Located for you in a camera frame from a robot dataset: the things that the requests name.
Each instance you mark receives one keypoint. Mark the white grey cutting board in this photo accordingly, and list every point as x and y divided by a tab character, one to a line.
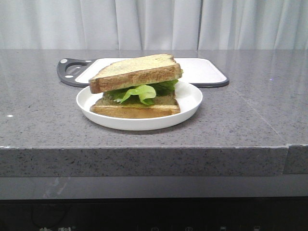
197	71

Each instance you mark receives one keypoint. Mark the white curtain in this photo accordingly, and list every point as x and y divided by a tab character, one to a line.
154	24

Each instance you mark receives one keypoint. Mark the green lettuce leaf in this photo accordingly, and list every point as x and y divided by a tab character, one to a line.
145	92

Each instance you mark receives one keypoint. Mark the bread slice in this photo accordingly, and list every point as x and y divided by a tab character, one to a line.
133	108
136	71

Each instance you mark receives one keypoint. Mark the white round plate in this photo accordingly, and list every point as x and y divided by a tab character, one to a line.
188	96

